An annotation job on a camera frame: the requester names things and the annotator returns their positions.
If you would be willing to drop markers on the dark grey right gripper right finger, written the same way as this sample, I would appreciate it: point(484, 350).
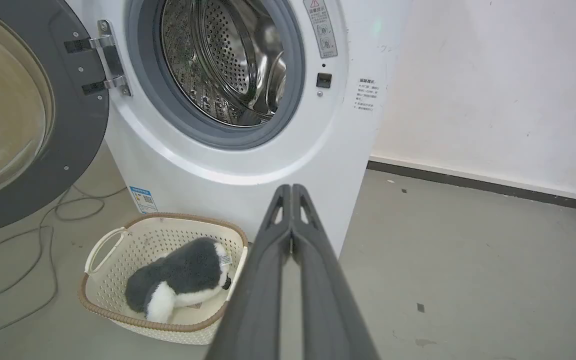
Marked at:
point(325, 295)

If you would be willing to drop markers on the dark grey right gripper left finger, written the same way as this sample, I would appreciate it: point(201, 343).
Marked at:
point(258, 290)

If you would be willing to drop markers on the white front-load washing machine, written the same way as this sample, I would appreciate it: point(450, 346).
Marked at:
point(248, 125)

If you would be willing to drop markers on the grey round washing machine door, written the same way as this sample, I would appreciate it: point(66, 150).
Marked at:
point(28, 115)

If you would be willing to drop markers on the grey and white plush toy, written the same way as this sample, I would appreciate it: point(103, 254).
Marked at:
point(183, 275)

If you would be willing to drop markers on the cream perforated laundry basket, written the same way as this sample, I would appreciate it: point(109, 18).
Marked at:
point(118, 270)

